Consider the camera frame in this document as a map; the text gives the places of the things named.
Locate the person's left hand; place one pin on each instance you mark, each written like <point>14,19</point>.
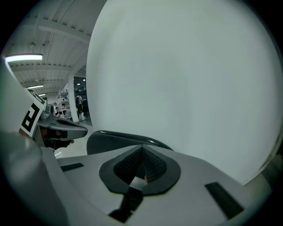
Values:
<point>71,142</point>

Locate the black folding chair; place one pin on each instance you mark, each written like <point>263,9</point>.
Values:
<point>106,143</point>

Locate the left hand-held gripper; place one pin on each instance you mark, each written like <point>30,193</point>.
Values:
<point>31,114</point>

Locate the white shelf rack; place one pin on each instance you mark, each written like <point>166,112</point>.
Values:
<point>64,106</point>

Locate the white backpack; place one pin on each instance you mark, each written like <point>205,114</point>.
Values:
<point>81,115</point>

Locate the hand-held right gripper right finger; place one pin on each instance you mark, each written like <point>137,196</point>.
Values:
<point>194,183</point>

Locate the person's white shirt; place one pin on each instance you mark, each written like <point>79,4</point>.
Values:
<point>11,106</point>

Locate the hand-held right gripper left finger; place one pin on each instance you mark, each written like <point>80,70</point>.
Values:
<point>88,183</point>

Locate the ceiling light tube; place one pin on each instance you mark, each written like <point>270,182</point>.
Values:
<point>23,58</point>

